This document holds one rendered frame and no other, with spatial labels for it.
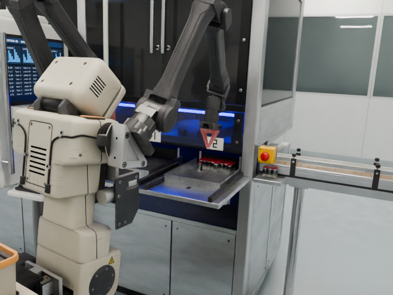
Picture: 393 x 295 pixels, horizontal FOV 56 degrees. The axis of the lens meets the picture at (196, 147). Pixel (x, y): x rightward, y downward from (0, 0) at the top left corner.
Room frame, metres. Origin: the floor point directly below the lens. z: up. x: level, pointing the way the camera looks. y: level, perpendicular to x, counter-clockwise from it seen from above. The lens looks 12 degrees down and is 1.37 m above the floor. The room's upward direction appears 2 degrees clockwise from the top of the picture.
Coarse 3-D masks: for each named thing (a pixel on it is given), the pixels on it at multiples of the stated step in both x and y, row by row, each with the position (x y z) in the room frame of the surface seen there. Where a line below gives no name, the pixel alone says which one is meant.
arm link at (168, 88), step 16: (192, 0) 1.15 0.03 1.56; (208, 0) 1.12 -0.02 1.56; (192, 16) 1.12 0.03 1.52; (208, 16) 1.13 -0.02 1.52; (192, 32) 1.10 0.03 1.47; (176, 48) 1.09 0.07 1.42; (192, 48) 1.10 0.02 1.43; (176, 64) 1.07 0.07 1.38; (160, 80) 1.07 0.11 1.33; (176, 80) 1.06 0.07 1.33; (144, 96) 1.07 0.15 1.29; (160, 96) 1.04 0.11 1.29; (176, 96) 1.07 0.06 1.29; (160, 112) 1.01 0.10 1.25; (176, 112) 1.06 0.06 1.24; (160, 128) 1.02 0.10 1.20
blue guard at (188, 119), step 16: (128, 112) 1.94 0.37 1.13; (192, 112) 1.79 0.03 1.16; (224, 112) 1.72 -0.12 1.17; (240, 112) 1.69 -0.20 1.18; (176, 128) 1.82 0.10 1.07; (192, 128) 1.79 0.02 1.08; (224, 128) 1.72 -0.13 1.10; (240, 128) 1.69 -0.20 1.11; (192, 144) 1.78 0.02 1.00; (224, 144) 1.72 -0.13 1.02; (240, 144) 1.69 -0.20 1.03
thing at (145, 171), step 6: (144, 156) 1.97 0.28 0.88; (180, 156) 1.88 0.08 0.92; (150, 162) 1.85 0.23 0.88; (156, 162) 1.86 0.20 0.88; (162, 162) 1.86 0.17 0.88; (168, 162) 1.75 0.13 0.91; (174, 162) 1.81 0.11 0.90; (180, 162) 1.87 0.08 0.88; (132, 168) 1.62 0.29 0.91; (138, 168) 1.73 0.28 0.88; (144, 168) 1.74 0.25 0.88; (150, 168) 1.74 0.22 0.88; (156, 168) 1.65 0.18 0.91; (162, 168) 1.70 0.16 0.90; (144, 174) 1.59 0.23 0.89
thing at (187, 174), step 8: (192, 160) 1.81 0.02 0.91; (176, 168) 1.65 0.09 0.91; (184, 168) 1.73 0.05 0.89; (192, 168) 1.78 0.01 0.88; (240, 168) 1.70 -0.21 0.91; (168, 176) 1.54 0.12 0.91; (176, 176) 1.53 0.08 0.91; (184, 176) 1.63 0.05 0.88; (192, 176) 1.64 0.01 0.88; (200, 176) 1.64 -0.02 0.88; (208, 176) 1.65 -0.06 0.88; (216, 176) 1.65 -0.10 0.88; (224, 176) 1.66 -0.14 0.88; (232, 176) 1.59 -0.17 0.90; (184, 184) 1.51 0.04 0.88; (192, 184) 1.50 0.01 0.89; (200, 184) 1.48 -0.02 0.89; (208, 184) 1.47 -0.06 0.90; (216, 184) 1.45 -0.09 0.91
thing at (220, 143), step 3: (207, 138) 1.75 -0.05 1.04; (210, 138) 1.75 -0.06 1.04; (216, 138) 1.73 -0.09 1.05; (219, 138) 1.73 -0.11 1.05; (222, 138) 1.72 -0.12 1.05; (213, 141) 1.74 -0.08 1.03; (219, 141) 1.73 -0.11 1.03; (222, 141) 1.72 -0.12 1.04; (219, 144) 1.73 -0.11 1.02; (222, 144) 1.72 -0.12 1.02; (207, 147) 1.75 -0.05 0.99; (210, 147) 1.74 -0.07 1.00; (213, 147) 1.74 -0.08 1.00; (219, 147) 1.73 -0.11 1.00; (222, 147) 1.72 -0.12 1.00; (222, 150) 1.72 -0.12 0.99
